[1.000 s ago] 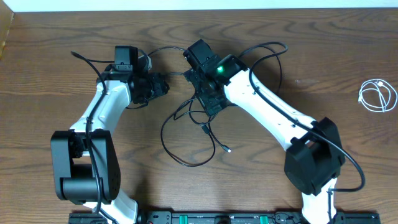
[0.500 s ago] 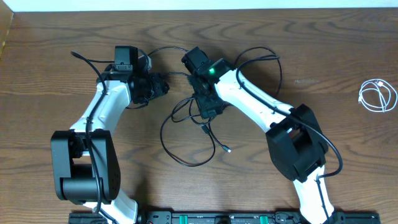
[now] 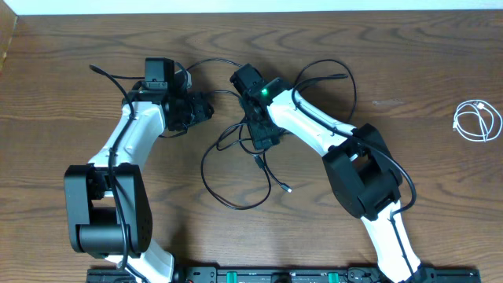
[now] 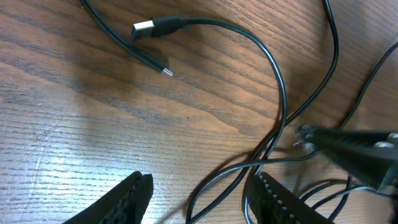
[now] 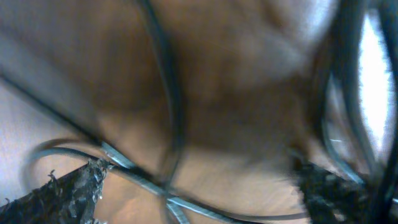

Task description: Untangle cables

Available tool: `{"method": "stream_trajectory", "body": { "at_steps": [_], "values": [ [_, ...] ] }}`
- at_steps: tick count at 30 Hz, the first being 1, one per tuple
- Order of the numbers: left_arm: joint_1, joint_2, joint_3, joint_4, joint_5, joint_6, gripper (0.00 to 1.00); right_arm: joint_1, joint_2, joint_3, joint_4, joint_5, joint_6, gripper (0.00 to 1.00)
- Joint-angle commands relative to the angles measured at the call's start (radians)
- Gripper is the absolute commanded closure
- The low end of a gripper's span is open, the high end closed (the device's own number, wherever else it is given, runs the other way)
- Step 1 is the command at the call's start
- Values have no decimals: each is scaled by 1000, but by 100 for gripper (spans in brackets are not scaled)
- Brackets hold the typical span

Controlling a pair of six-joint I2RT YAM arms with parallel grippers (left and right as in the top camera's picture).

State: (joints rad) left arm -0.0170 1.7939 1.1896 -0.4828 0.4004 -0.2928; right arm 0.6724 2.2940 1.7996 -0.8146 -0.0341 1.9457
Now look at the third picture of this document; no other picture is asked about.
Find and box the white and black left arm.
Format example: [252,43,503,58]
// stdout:
[64,57,215,282]

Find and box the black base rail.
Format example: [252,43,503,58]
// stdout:
[86,266,483,283]

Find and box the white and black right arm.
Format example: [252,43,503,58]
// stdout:
[229,64,421,282]

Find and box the white USB cable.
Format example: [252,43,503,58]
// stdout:
[452,98,503,143]

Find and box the black USB cable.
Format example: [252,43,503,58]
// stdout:
[184,57,273,211]

